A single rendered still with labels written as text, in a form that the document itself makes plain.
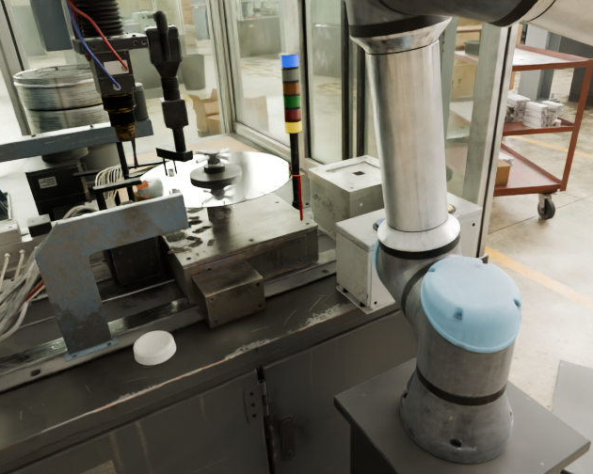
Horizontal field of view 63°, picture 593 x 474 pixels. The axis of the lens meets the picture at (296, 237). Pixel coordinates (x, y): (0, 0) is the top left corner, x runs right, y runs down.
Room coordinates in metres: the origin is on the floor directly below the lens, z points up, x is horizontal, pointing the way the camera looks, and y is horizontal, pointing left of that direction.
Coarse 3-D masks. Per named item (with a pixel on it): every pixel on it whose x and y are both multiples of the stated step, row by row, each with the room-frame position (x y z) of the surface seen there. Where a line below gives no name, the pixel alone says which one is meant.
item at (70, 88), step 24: (24, 72) 1.61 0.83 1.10; (48, 72) 1.68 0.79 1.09; (72, 72) 1.70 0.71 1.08; (24, 96) 1.47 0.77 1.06; (48, 96) 1.44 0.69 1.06; (72, 96) 1.45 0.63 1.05; (96, 96) 1.48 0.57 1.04; (48, 120) 1.44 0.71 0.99; (72, 120) 1.44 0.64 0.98; (96, 120) 1.47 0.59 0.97; (96, 168) 1.49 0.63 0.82
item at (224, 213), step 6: (210, 210) 0.96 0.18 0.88; (216, 210) 0.96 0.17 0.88; (222, 210) 0.96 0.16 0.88; (228, 210) 0.96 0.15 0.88; (210, 216) 0.96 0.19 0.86; (216, 216) 0.96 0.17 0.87; (222, 216) 0.96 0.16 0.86; (228, 216) 0.96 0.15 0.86; (216, 222) 0.96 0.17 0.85; (222, 222) 0.96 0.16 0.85
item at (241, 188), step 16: (192, 160) 1.10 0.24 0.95; (224, 160) 1.09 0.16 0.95; (240, 160) 1.08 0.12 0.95; (256, 160) 1.07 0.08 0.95; (272, 160) 1.07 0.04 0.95; (144, 176) 1.01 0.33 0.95; (160, 176) 1.00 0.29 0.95; (176, 176) 1.00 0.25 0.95; (240, 176) 0.97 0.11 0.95; (256, 176) 0.97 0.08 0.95; (272, 176) 0.96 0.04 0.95; (288, 176) 0.96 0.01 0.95; (144, 192) 0.91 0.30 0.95; (160, 192) 0.91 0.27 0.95; (176, 192) 0.90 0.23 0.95; (192, 192) 0.90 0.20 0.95; (208, 192) 0.89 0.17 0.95; (224, 192) 0.89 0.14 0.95; (240, 192) 0.88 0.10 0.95; (256, 192) 0.88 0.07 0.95
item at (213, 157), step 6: (198, 150) 1.01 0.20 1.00; (210, 150) 0.99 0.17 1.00; (216, 150) 0.99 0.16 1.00; (222, 150) 1.00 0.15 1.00; (228, 150) 1.02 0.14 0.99; (204, 156) 0.97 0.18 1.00; (210, 156) 0.97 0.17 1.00; (216, 156) 0.97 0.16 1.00; (222, 156) 0.96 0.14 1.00; (228, 156) 0.96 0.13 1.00; (198, 162) 0.95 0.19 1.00; (210, 162) 0.97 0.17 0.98; (216, 162) 0.97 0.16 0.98
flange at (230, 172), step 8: (200, 168) 1.00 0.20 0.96; (208, 168) 0.97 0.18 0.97; (216, 168) 0.96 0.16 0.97; (224, 168) 0.98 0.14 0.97; (232, 168) 0.99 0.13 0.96; (240, 168) 0.99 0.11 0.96; (192, 176) 0.96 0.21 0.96; (200, 176) 0.96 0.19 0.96; (208, 176) 0.95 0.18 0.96; (216, 176) 0.95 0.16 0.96; (224, 176) 0.95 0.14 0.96; (232, 176) 0.95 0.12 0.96; (208, 184) 0.93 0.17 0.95
